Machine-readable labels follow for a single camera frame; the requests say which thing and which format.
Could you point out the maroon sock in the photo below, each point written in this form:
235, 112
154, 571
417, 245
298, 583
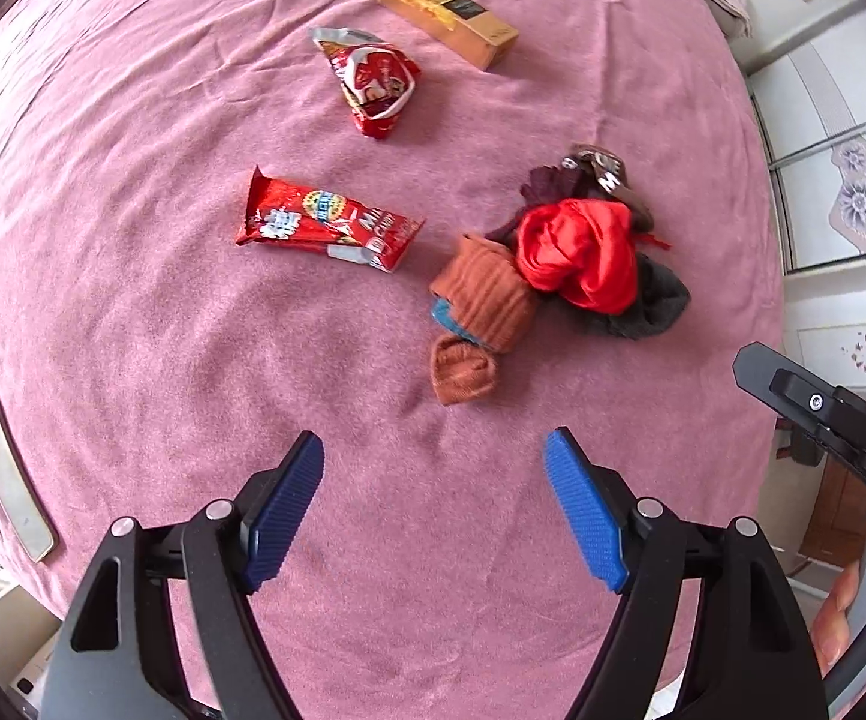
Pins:
553, 184

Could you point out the dark grey sock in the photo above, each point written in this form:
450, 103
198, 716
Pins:
658, 300

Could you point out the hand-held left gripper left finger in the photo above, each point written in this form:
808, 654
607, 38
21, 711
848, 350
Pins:
287, 510

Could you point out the brown patterned sock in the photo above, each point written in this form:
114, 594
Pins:
617, 176

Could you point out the white flower-print wardrobe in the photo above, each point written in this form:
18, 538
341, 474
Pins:
830, 127

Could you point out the gold cardboard box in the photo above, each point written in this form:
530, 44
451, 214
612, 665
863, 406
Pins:
440, 15

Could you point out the person's right hand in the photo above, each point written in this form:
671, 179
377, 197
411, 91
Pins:
834, 619

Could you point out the pink blanket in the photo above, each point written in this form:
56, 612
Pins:
140, 127

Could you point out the long red snack wrapper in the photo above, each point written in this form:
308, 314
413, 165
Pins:
313, 217

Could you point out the silver smartphone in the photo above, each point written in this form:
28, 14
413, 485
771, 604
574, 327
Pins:
9, 480

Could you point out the brown wooden cabinet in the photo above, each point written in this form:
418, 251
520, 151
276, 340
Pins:
841, 510

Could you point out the orange ribbed sock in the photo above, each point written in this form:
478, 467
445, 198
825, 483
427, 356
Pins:
489, 292
463, 371

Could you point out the red cloth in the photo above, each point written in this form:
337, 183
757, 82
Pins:
575, 255

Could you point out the white box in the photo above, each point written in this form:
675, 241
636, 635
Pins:
2, 652

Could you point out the blue cloth piece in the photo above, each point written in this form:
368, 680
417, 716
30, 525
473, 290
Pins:
449, 319

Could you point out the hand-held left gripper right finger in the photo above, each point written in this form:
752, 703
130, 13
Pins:
583, 510

